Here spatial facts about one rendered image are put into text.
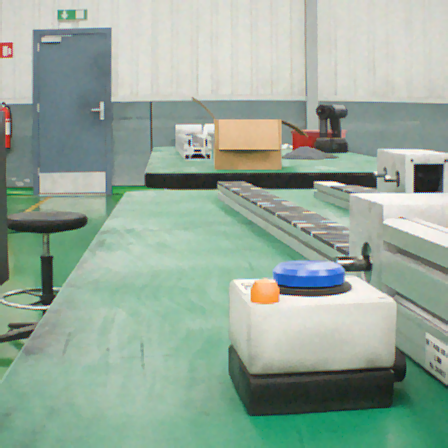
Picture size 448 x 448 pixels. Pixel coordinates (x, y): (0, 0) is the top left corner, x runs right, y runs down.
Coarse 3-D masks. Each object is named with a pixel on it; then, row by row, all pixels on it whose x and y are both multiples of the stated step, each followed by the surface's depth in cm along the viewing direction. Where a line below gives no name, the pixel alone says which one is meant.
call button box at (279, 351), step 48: (240, 288) 51; (288, 288) 50; (336, 288) 50; (240, 336) 50; (288, 336) 47; (336, 336) 48; (384, 336) 48; (240, 384) 50; (288, 384) 48; (336, 384) 48; (384, 384) 48
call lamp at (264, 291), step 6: (258, 282) 47; (264, 282) 47; (270, 282) 47; (276, 282) 48; (252, 288) 48; (258, 288) 47; (264, 288) 47; (270, 288) 47; (276, 288) 47; (252, 294) 48; (258, 294) 47; (264, 294) 47; (270, 294) 47; (276, 294) 47; (252, 300) 48; (258, 300) 47; (264, 300) 47; (270, 300) 47; (276, 300) 47
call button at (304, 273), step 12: (288, 264) 51; (300, 264) 51; (312, 264) 51; (324, 264) 51; (336, 264) 51; (276, 276) 50; (288, 276) 50; (300, 276) 49; (312, 276) 49; (324, 276) 49; (336, 276) 50
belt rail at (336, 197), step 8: (320, 184) 176; (328, 184) 174; (336, 184) 174; (320, 192) 179; (328, 192) 171; (336, 192) 164; (344, 192) 158; (328, 200) 170; (336, 200) 164; (344, 200) 161
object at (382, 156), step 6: (378, 150) 181; (384, 150) 177; (390, 150) 175; (396, 150) 175; (402, 150) 175; (408, 150) 175; (414, 150) 175; (420, 150) 175; (426, 150) 175; (378, 156) 181; (384, 156) 177; (378, 162) 181; (384, 162) 177; (378, 168) 181; (384, 168) 177; (372, 174) 177; (378, 174) 176; (384, 174) 176; (378, 180) 181; (378, 186) 181; (384, 186) 177
